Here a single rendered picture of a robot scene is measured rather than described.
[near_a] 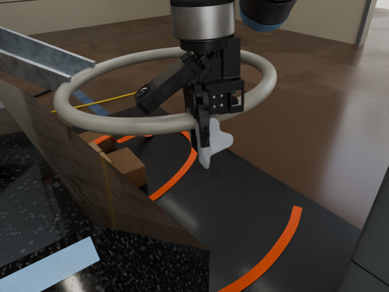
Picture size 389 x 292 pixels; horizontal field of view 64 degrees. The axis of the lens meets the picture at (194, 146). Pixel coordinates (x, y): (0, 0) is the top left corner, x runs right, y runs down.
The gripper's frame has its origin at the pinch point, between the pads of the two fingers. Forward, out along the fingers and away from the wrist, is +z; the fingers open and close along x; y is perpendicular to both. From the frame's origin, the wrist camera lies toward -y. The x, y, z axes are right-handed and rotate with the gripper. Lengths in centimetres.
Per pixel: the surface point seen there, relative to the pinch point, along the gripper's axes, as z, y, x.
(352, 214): 90, 94, 51
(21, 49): -12, -34, 48
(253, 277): 85, 28, 30
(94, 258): 7.0, -19.5, -11.1
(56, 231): 3.4, -24.2, -7.5
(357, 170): 90, 123, 83
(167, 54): -6.9, 3.7, 44.0
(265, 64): -8.9, 20.9, 16.7
